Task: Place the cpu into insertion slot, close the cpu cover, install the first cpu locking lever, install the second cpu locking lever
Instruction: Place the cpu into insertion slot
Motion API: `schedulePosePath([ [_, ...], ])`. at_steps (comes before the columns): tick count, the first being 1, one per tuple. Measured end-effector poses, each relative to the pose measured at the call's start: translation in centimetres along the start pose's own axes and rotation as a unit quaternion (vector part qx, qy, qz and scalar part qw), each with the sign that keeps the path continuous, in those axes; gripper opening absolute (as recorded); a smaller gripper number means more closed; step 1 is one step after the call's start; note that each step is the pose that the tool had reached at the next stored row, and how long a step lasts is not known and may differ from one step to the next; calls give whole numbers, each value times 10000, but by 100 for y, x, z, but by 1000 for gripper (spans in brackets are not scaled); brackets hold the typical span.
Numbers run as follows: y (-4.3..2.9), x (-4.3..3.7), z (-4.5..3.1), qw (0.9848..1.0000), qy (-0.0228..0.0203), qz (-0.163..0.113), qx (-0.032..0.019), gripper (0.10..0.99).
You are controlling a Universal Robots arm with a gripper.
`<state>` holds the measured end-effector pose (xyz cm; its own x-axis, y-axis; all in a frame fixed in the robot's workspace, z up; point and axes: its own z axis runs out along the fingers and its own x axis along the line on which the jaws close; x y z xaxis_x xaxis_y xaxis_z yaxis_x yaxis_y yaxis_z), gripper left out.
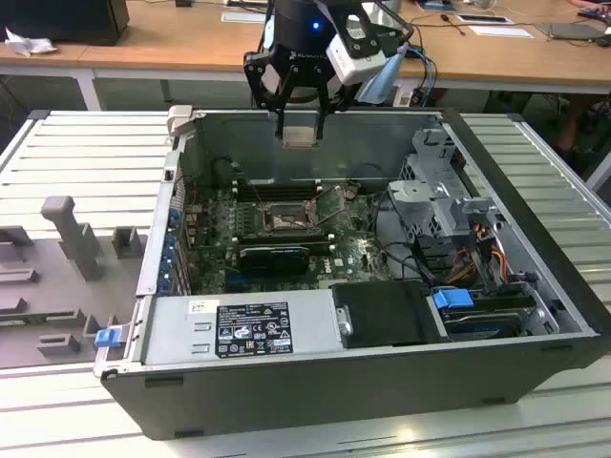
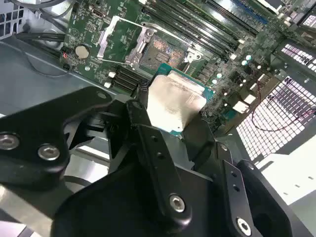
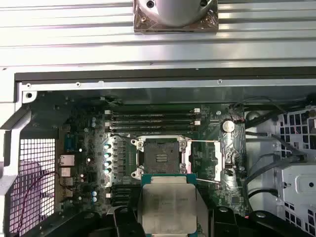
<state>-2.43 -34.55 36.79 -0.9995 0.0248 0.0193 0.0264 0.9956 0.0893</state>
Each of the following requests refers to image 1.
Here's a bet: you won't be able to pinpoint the grey parts rack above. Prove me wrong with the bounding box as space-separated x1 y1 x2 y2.
0 195 150 369

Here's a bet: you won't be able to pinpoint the open black PC case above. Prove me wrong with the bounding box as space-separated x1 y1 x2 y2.
93 105 603 443

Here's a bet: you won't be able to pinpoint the grey case release handle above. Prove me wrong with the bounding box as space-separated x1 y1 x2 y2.
165 105 196 140

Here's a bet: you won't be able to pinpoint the grey metal bracket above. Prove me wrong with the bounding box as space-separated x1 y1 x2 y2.
387 179 451 226

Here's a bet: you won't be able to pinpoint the thin metal locking lever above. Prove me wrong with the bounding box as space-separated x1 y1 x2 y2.
253 182 270 215
316 195 354 227

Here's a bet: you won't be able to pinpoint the green motherboard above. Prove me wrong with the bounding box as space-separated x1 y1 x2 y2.
183 183 397 295

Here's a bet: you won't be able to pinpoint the grey laptop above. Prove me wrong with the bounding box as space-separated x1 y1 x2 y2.
533 20 608 43

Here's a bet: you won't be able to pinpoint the yellow orange wire bundle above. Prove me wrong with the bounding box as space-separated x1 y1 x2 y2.
448 227 508 287

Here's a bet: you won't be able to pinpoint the metal disk bay cage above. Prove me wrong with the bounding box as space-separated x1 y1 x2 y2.
400 127 481 239

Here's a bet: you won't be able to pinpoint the black power supply label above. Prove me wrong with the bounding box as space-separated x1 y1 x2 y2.
216 301 293 358

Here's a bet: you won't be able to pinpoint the crumpled white paper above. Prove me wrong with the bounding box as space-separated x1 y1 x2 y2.
3 26 59 58

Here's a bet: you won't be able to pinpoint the black RAM slot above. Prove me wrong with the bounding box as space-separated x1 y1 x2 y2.
237 179 320 192
233 229 328 242
233 238 333 254
237 189 321 201

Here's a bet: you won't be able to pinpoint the grey power supply unit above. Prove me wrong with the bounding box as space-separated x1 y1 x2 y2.
142 288 345 366

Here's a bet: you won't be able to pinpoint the metal CPU socket cover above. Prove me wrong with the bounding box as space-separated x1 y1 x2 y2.
307 183 345 228

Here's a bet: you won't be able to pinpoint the small square silver CPU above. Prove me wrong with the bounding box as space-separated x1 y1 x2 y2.
282 126 320 151

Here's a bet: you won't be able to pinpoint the wooden desk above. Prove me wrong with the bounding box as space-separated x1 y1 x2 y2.
0 0 611 95

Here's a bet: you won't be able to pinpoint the blue cables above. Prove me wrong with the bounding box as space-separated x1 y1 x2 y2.
404 41 439 102

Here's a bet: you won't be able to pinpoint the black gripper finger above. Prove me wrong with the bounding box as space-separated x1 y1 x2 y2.
242 50 296 140
310 64 358 143

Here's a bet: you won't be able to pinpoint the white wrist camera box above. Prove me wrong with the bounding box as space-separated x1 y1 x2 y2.
327 13 387 87

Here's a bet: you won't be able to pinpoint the black drive cover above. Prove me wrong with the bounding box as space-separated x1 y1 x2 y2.
328 281 433 348

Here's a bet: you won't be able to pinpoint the CPU socket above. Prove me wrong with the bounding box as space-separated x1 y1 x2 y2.
260 199 319 234

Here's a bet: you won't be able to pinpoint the black box on desk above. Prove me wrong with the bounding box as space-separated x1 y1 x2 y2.
0 0 131 48

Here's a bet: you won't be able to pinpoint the black graphics card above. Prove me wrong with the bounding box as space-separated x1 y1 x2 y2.
238 245 310 277

